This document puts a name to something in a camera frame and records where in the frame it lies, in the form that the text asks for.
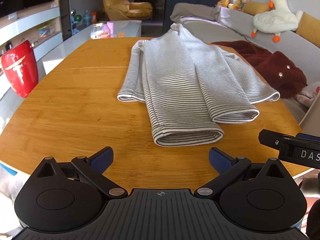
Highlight dark fish tank cabinet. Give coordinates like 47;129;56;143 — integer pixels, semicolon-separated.
162;0;218;34

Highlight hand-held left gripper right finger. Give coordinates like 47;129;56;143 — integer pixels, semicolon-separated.
194;147;287;200

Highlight red vase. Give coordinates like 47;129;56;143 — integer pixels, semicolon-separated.
1;40;39;98

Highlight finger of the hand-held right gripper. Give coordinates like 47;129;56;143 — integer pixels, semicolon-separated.
258;129;320;152

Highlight blue toy figure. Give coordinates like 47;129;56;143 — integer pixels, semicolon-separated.
70;9;82;31

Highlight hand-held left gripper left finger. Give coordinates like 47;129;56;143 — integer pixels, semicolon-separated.
37;147;128;200

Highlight clear snack jar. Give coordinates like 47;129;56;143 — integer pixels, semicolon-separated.
90;22;111;40

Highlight white coffee table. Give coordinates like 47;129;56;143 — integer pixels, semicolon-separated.
32;20;142;74

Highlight large yellow cushion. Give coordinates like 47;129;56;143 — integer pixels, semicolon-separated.
295;12;320;48

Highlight dark tall cabinet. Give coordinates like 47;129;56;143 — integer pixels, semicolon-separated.
54;0;73;42

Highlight white goose plush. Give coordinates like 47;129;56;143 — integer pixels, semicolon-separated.
251;0;304;43

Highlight grey sofa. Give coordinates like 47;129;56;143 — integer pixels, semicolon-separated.
170;2;320;130

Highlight box of colourful toys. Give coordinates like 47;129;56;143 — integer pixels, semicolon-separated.
37;22;56;37

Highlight beige blanket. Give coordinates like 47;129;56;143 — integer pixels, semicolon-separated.
170;2;223;23

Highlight dark red fleece jacket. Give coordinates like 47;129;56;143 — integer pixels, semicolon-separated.
211;40;308;99

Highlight small yellow cushion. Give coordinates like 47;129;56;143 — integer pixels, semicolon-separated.
241;0;272;16

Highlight pink printed cloth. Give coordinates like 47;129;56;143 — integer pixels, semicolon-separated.
294;85;320;109

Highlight white shelf cabinet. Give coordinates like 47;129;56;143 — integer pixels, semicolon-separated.
0;1;63;100

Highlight yellow armchair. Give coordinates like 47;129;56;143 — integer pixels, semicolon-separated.
99;0;153;20

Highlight grey striped shirt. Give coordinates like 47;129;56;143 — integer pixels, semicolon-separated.
117;23;280;147

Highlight duck plush toy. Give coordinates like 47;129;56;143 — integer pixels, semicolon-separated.
229;0;244;11

